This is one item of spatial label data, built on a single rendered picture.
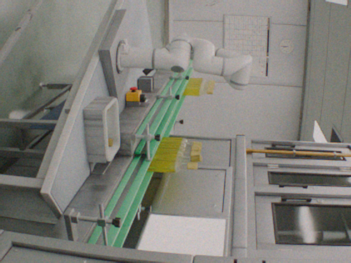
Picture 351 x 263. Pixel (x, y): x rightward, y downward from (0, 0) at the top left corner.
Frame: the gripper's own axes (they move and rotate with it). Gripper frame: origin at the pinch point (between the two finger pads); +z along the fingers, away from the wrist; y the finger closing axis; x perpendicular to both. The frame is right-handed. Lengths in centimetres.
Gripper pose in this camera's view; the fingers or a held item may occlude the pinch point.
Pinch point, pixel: (146, 71)
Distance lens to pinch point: 211.4
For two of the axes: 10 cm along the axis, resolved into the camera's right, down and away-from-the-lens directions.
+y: -1.4, -1.3, -9.8
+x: 6.5, 7.3, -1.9
